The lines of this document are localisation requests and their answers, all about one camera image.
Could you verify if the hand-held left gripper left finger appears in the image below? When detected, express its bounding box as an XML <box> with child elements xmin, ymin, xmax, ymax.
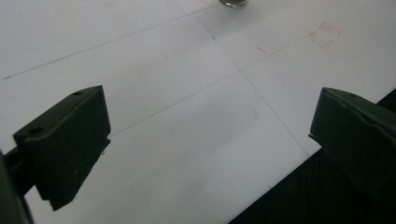
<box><xmin>4</xmin><ymin>85</ymin><xmax>112</xmax><ymax>212</ymax></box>

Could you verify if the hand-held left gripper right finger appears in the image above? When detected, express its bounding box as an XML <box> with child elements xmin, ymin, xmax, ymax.
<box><xmin>308</xmin><ymin>87</ymin><xmax>396</xmax><ymax>200</ymax></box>

